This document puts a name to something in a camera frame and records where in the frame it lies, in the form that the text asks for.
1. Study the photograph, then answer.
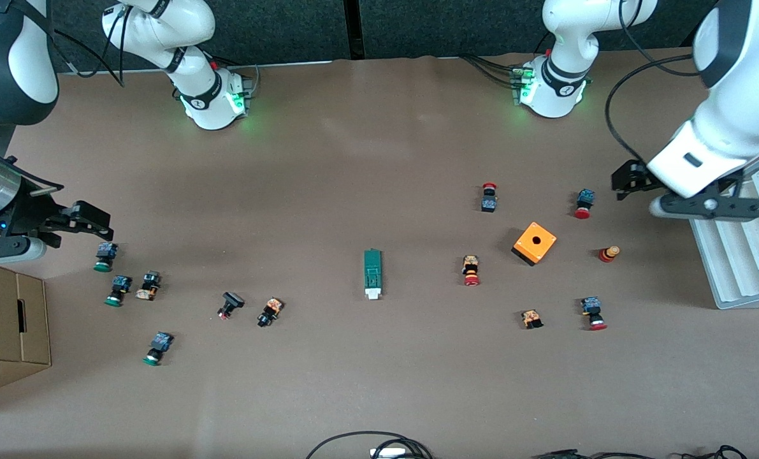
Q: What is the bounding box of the black selector switch orange block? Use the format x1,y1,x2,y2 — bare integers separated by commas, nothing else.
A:
256,297,284,328

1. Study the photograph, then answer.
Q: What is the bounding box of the green push button blue block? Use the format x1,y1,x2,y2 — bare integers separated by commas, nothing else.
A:
93,242,119,273
142,331,175,367
104,275,133,307

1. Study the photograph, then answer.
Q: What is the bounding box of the brown paper table cover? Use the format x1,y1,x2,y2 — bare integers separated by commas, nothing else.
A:
0,38,759,459

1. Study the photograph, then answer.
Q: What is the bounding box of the orange button enclosure box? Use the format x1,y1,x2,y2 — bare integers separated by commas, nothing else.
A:
511,221,558,267

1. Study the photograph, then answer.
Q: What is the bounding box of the black cable with connector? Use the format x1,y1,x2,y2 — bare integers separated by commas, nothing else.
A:
532,445,749,459

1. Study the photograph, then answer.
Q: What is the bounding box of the green load switch white handle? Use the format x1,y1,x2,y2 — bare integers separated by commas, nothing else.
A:
362,249,384,300

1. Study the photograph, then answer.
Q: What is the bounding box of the grey ridged plastic tray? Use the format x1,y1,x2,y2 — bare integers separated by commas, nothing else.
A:
688,156,759,310

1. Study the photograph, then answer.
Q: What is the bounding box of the red mushroom button blue block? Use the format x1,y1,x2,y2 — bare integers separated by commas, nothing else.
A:
573,189,596,220
580,296,608,332

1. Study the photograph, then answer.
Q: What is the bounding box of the black switch with beige block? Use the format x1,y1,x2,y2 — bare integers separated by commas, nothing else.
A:
135,271,161,302

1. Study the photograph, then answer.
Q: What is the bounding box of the black cable loop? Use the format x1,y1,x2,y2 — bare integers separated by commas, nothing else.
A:
306,432,434,459

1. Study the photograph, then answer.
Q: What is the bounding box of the black square push button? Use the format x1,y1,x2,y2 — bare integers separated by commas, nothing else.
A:
217,291,245,320

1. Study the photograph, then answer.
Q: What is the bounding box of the brown cardboard box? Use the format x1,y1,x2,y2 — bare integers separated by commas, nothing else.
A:
0,265,52,399

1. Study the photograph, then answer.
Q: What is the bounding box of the black base cable bundle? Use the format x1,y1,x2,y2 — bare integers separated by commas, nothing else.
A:
461,54,523,90

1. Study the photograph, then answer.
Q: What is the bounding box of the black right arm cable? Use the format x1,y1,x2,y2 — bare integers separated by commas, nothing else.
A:
48,0,134,89

